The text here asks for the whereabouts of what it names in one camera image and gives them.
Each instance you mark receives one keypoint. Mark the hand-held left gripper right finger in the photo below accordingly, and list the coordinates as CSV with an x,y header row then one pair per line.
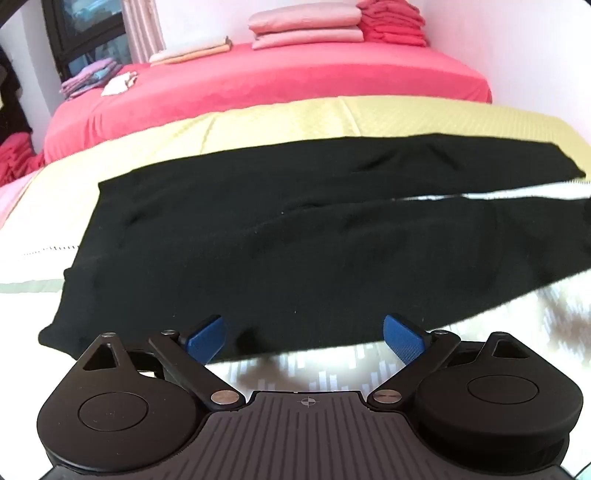
x,y
404,339

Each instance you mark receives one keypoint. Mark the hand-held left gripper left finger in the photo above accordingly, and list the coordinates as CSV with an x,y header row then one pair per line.
x,y
207,339

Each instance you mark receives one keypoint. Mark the black pants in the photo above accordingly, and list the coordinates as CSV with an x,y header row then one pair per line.
x,y
277,230

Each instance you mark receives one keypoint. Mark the yellow patterned blanket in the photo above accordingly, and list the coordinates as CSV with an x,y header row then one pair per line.
x,y
277,124

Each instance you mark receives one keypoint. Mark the pile of red folded towels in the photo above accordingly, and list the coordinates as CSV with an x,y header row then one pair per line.
x,y
16,159

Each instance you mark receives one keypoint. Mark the white crumpled cloth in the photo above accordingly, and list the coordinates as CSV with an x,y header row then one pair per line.
x,y
117,84

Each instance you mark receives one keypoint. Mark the pink-red bed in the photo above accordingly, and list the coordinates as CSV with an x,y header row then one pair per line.
x,y
300,74

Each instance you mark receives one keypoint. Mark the peach folded towel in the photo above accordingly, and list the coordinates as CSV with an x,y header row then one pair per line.
x,y
203,56

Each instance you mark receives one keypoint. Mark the stack of purple blue cloths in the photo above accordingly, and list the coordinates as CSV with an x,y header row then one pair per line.
x,y
90,78

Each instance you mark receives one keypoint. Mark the cream folded towel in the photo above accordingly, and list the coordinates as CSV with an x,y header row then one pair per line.
x,y
184,51

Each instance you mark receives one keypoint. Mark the stack of red folded blankets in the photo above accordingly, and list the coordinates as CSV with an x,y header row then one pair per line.
x,y
392,23

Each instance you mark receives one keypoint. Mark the pink curtain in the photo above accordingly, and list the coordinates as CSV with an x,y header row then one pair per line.
x,y
145,27

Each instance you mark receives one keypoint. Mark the dark framed window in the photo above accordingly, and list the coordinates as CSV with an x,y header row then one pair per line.
x,y
78,27

